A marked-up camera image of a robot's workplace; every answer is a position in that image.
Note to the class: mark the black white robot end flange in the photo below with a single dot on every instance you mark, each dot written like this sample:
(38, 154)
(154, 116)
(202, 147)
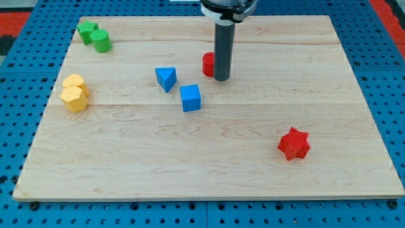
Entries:
(228, 12)

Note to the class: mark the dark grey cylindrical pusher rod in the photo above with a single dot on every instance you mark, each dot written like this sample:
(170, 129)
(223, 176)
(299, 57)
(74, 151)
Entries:
(224, 39)

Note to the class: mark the red star block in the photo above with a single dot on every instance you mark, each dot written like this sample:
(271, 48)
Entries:
(294, 144)

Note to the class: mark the green star block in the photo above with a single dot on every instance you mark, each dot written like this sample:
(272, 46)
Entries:
(85, 29)

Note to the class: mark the red cylinder block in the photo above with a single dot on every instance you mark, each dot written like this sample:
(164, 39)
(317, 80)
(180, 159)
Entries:
(208, 64)

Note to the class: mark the blue triangle block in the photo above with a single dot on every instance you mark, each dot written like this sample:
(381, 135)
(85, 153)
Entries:
(166, 77)

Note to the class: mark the blue cube block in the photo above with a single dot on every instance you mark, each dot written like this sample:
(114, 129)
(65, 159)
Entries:
(191, 97)

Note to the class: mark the green cylinder block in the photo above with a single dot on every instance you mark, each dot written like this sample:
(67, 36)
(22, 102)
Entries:
(101, 41)

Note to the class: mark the light wooden board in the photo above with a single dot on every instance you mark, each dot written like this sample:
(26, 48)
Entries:
(133, 142)

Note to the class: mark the yellow hexagon block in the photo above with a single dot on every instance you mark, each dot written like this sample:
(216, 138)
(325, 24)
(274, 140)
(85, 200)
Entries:
(74, 99)

